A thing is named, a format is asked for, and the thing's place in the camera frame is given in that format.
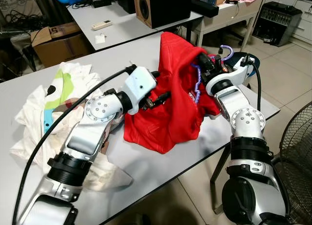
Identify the black power adapter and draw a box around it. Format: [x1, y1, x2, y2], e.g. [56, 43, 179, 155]
[93, 0, 112, 8]

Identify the plain red t-shirt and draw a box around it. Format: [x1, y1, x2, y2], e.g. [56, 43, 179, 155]
[123, 32, 222, 154]

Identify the white t-shirt green print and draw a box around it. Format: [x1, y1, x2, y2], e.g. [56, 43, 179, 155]
[11, 62, 105, 160]

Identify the white remote control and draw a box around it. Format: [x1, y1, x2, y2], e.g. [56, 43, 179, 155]
[93, 20, 113, 31]

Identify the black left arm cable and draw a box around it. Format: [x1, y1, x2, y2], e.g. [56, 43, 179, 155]
[12, 64, 137, 225]

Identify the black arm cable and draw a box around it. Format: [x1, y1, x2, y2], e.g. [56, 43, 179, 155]
[12, 64, 137, 225]
[241, 54, 262, 113]

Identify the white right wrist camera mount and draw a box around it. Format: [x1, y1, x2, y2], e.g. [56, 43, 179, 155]
[207, 59, 254, 94]

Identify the wooden black speaker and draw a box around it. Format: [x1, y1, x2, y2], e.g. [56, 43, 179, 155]
[134, 0, 191, 29]

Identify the purple plastic hanger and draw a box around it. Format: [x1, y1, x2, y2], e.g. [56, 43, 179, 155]
[191, 44, 234, 105]

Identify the black soundbar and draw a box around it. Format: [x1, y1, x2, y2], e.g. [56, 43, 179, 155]
[190, 0, 219, 18]

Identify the black floor fan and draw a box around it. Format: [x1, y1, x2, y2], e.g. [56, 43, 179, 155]
[278, 103, 312, 225]

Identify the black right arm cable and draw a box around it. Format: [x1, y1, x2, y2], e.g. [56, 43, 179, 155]
[241, 54, 262, 113]

